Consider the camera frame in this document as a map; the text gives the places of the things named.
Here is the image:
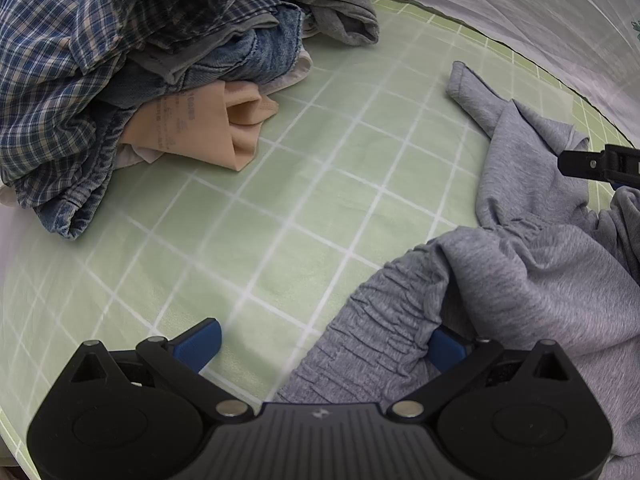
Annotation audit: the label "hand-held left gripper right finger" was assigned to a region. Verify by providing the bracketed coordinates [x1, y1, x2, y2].
[385, 327, 583, 421]

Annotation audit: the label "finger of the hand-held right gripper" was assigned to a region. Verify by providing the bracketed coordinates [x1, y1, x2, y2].
[557, 144, 640, 192]

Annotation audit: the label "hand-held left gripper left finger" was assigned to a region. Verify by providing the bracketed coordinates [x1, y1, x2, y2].
[57, 317, 256, 421]

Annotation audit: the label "grey sweatpants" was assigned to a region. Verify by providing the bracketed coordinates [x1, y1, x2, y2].
[272, 60, 640, 461]

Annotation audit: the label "grey carrot print sheet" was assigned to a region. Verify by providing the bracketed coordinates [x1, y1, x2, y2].
[370, 0, 640, 136]

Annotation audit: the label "green grid mat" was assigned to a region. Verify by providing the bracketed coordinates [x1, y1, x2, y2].
[0, 0, 640, 466]

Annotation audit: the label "beige garment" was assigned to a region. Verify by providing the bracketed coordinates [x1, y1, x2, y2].
[117, 80, 279, 172]

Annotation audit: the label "grey garment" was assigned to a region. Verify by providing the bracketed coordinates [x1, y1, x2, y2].
[270, 0, 381, 46]

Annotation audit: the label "blue denim jeans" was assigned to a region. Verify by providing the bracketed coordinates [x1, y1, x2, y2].
[35, 5, 306, 241]

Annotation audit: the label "blue plaid shirt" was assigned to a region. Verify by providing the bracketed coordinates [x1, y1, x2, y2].
[0, 0, 301, 211]

